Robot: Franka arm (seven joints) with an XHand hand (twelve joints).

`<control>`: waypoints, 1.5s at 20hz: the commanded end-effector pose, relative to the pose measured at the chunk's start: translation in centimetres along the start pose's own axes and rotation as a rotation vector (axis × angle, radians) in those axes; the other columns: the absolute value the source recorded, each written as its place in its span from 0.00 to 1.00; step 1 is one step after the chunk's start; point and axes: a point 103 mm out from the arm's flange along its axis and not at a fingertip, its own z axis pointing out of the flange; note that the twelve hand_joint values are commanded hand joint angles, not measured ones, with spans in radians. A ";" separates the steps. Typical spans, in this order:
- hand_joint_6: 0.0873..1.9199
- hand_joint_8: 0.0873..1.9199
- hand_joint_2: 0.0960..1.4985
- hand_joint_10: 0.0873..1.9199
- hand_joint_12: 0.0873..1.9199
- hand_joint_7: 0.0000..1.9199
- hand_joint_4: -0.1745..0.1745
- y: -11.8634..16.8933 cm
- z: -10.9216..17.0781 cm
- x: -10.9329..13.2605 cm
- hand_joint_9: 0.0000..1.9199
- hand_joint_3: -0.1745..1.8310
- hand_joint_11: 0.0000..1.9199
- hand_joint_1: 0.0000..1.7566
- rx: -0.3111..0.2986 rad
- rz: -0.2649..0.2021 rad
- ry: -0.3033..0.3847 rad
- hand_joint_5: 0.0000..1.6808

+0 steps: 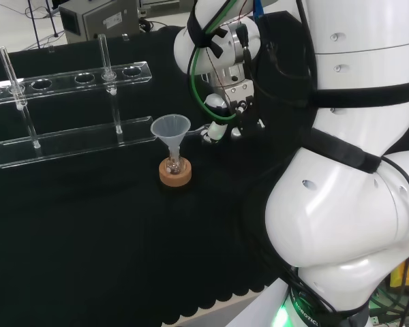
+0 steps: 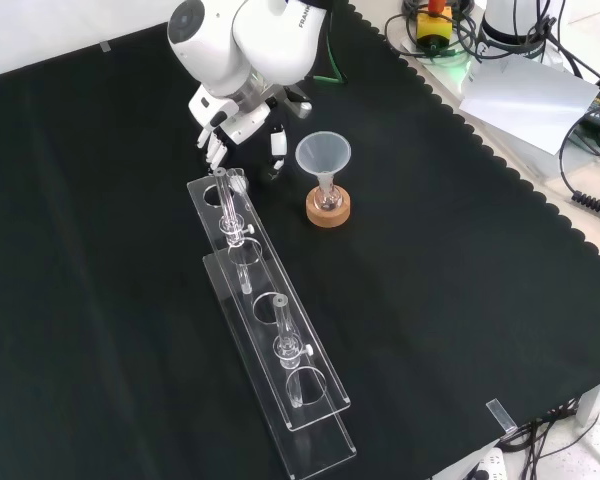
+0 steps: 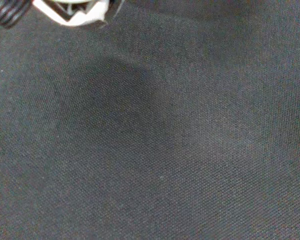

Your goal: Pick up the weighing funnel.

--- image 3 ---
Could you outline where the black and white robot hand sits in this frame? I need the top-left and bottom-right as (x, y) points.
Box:
(0, 0), (124, 29)

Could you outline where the black bench cloth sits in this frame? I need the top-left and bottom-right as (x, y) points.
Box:
(0, 0), (300, 240)

